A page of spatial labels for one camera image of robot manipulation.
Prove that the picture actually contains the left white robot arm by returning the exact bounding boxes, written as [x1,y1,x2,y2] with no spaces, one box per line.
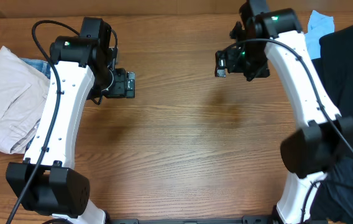
[6,34,135,223]

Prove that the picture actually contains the left black cable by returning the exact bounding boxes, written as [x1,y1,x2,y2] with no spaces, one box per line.
[4,19,119,224]

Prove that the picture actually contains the folded blue denim jeans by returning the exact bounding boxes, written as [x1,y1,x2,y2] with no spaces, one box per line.
[21,58,51,79]

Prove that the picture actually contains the beige khaki shorts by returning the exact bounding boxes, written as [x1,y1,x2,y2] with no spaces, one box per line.
[0,46,50,154]

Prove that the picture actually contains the right black cable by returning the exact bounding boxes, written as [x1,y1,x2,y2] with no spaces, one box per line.
[216,37,353,224]

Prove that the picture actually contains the black garment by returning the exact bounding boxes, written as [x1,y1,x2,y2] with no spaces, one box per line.
[311,26,353,223]

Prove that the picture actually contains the light blue cloth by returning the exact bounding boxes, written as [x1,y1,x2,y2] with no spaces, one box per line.
[305,10,335,60]

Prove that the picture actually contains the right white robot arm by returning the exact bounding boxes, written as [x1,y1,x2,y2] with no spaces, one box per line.
[214,1,353,223]

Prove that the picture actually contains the black cable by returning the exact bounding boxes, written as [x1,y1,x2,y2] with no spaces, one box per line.
[216,37,353,224]
[4,19,119,224]

